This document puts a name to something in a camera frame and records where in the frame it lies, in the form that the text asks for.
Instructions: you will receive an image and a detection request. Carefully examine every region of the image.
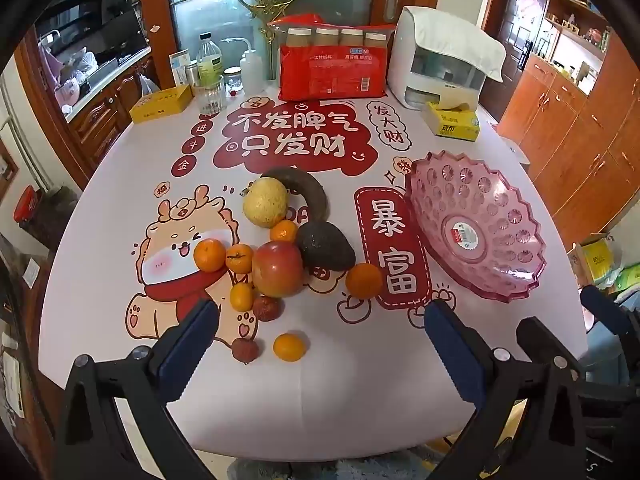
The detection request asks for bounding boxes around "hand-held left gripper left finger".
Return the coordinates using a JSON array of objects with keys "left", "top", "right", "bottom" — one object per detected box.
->
[{"left": 55, "top": 299, "right": 221, "bottom": 480}]

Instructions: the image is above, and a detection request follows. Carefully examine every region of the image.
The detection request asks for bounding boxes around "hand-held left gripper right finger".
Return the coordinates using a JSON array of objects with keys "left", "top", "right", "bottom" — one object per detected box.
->
[{"left": 422, "top": 299, "right": 587, "bottom": 480}]

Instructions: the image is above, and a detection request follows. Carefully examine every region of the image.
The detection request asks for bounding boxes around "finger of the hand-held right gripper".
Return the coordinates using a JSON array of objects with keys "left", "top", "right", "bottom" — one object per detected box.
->
[
  {"left": 516, "top": 316, "right": 583, "bottom": 376},
  {"left": 580, "top": 285, "right": 637, "bottom": 348}
]

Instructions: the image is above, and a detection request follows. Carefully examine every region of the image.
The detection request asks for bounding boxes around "small mandarin orange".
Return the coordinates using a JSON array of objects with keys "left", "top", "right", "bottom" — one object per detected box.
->
[
  {"left": 229, "top": 282, "right": 256, "bottom": 311},
  {"left": 270, "top": 220, "right": 299, "bottom": 244},
  {"left": 273, "top": 332, "right": 306, "bottom": 362}
]

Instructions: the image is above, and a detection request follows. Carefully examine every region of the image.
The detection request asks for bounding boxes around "pink plastic fruit bowl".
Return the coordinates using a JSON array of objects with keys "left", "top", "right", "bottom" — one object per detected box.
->
[{"left": 404, "top": 151, "right": 547, "bottom": 304}]

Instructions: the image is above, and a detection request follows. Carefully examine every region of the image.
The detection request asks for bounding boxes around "large mandarin orange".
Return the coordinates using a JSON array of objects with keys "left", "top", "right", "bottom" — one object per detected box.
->
[
  {"left": 346, "top": 262, "right": 384, "bottom": 298},
  {"left": 193, "top": 239, "right": 228, "bottom": 273}
]

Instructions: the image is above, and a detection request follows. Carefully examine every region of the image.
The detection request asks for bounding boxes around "mandarin orange with dark stem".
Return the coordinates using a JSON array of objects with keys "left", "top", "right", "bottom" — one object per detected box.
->
[{"left": 225, "top": 243, "right": 254, "bottom": 275}]

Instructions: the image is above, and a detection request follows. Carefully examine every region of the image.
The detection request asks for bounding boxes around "red apple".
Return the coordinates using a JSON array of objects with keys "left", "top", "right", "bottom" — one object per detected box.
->
[{"left": 251, "top": 241, "right": 305, "bottom": 298}]

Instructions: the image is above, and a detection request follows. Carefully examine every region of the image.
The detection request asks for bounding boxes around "yellow pear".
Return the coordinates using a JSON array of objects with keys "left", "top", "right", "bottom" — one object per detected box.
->
[{"left": 243, "top": 176, "right": 290, "bottom": 229}]

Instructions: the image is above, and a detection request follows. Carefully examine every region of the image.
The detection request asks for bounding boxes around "dark avocado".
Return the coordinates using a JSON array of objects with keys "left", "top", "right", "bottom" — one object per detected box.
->
[{"left": 295, "top": 221, "right": 357, "bottom": 271}]

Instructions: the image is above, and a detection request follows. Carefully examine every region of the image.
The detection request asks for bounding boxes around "overripe brown banana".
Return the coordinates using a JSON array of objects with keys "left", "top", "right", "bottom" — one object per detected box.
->
[{"left": 260, "top": 167, "right": 330, "bottom": 223}]

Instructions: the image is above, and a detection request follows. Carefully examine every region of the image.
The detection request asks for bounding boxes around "open cardboard box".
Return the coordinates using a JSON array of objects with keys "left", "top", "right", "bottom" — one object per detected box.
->
[{"left": 570, "top": 232, "right": 631, "bottom": 288}]

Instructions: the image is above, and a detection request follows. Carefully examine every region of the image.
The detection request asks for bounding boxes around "printed cartoon tablecloth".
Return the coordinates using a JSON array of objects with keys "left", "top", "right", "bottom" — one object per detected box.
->
[{"left": 50, "top": 80, "right": 591, "bottom": 461}]

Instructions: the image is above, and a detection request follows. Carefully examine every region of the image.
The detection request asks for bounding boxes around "orange wooden cabinet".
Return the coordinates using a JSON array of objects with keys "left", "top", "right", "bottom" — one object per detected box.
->
[{"left": 500, "top": 55, "right": 640, "bottom": 241}]

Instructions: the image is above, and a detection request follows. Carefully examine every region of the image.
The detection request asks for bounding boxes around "yellow tissue box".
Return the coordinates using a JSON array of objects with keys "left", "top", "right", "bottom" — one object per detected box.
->
[{"left": 420, "top": 101, "right": 482, "bottom": 142}]

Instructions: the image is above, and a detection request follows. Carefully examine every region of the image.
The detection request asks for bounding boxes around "red plastic container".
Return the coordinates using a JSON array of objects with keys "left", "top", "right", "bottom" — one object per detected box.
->
[{"left": 12, "top": 185, "right": 38, "bottom": 223}]

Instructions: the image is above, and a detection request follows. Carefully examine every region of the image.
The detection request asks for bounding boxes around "wooden kitchen cabinet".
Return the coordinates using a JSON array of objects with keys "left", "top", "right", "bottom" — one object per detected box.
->
[{"left": 65, "top": 55, "right": 156, "bottom": 171}]

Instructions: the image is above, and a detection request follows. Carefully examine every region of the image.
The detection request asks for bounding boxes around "flat yellow cardboard box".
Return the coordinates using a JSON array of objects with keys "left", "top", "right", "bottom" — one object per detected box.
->
[{"left": 129, "top": 85, "right": 193, "bottom": 124}]

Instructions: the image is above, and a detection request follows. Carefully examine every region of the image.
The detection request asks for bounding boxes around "clear drinking glass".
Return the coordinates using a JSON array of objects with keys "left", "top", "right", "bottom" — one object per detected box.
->
[{"left": 192, "top": 75, "right": 226, "bottom": 116}]

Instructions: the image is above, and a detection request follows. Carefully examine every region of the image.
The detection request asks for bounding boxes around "white and blue carton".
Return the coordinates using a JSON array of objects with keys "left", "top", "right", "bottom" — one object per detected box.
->
[{"left": 169, "top": 49, "right": 193, "bottom": 87}]

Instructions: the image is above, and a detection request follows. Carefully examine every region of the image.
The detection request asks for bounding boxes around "white squeeze bottle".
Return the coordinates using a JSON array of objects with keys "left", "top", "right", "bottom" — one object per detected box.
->
[{"left": 220, "top": 36, "right": 266, "bottom": 96}]

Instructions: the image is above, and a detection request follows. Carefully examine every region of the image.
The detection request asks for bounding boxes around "white countertop dispenser box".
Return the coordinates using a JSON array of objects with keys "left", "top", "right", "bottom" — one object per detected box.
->
[{"left": 387, "top": 6, "right": 501, "bottom": 111}]

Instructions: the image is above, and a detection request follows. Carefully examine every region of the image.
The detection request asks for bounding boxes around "clear bottle with green label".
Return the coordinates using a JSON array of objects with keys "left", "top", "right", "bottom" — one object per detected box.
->
[{"left": 196, "top": 32, "right": 224, "bottom": 86}]

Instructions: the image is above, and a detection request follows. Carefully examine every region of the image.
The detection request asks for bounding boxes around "brown entrance door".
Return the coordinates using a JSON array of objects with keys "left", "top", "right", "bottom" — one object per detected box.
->
[{"left": 495, "top": 0, "right": 543, "bottom": 86}]

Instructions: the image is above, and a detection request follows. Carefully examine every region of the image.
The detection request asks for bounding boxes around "red pack of paper cups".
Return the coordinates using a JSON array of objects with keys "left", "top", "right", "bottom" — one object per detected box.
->
[{"left": 267, "top": 16, "right": 397, "bottom": 102}]

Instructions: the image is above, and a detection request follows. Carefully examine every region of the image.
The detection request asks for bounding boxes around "white towel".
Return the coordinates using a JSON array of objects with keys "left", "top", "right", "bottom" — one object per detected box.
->
[{"left": 402, "top": 6, "right": 508, "bottom": 82}]

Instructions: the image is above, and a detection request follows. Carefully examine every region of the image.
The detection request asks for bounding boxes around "wooden wall shelf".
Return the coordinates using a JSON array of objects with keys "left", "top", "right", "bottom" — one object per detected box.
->
[{"left": 537, "top": 0, "right": 616, "bottom": 66}]

